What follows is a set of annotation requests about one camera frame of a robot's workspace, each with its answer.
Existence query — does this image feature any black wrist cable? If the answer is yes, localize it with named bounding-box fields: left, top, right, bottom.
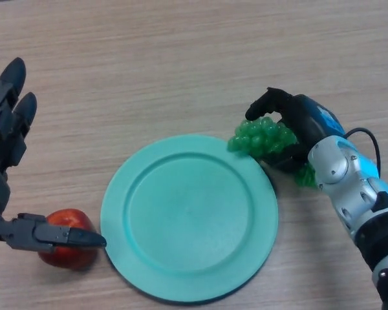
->
left=344, top=127, right=382, bottom=177

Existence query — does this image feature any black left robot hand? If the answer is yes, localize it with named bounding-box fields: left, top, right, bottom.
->
left=0, top=57, right=107, bottom=256

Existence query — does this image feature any green grape bunch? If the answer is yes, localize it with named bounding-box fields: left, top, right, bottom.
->
left=227, top=116, right=318, bottom=189

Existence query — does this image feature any turquoise round plate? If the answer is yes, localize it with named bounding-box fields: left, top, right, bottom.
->
left=100, top=134, right=279, bottom=304

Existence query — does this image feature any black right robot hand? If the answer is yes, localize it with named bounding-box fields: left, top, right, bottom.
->
left=244, top=86, right=347, bottom=174

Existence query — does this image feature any red apple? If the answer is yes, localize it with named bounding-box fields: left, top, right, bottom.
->
left=38, top=209, right=97, bottom=271

